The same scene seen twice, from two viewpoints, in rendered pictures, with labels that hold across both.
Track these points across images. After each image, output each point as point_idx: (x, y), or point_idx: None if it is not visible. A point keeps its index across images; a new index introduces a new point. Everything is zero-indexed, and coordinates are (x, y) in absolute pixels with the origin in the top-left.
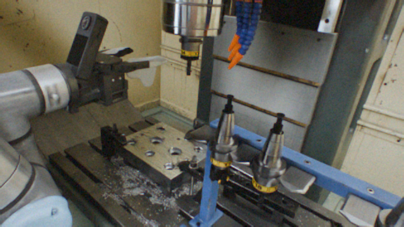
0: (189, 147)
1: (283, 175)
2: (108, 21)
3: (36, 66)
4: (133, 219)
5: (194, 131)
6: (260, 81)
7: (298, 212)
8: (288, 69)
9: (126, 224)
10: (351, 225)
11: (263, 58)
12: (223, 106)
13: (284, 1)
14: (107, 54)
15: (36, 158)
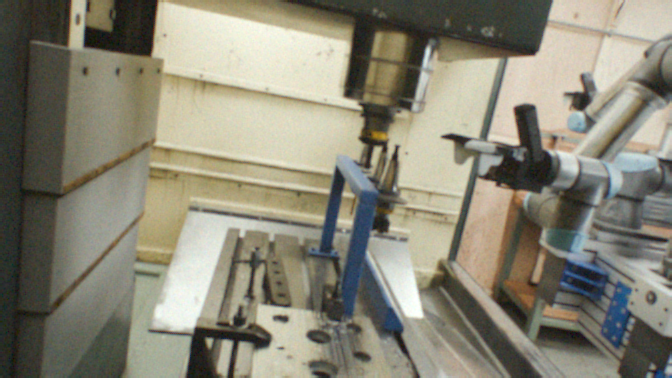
0: (288, 327)
1: None
2: (513, 107)
3: (564, 152)
4: (419, 370)
5: (400, 201)
6: (117, 185)
7: (247, 277)
8: (141, 134)
9: (430, 371)
10: (225, 254)
11: (125, 132)
12: (65, 319)
13: (107, 1)
14: (503, 143)
15: (550, 202)
